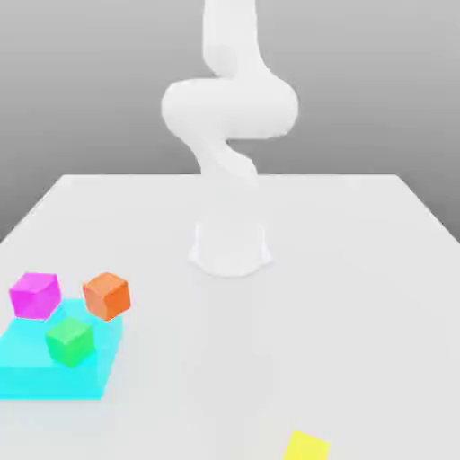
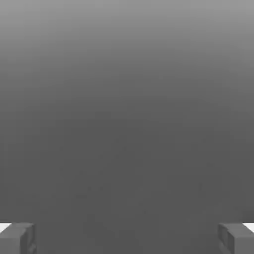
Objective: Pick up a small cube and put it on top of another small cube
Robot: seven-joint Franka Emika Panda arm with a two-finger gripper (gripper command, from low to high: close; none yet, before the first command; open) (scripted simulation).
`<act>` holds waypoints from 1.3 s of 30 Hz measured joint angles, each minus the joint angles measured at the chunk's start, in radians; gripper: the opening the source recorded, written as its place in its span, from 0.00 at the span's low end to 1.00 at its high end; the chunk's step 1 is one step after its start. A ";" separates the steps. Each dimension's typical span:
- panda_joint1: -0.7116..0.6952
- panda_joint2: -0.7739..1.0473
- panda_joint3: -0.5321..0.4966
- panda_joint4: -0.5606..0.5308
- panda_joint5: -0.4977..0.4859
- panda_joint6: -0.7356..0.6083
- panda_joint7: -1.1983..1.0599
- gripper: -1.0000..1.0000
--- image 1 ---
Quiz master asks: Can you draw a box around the small orange cube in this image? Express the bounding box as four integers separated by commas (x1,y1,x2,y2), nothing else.
82,271,132,323

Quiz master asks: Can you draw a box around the small green cube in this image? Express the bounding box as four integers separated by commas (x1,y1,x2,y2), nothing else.
44,316,95,369

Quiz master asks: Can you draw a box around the small magenta cube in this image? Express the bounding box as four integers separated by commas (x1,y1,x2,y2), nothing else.
8,271,63,322

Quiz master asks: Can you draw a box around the small yellow cube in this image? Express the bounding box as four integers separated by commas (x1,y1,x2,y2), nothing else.
281,429,332,460

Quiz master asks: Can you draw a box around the large cyan box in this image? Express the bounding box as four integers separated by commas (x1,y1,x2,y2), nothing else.
0,297,124,402

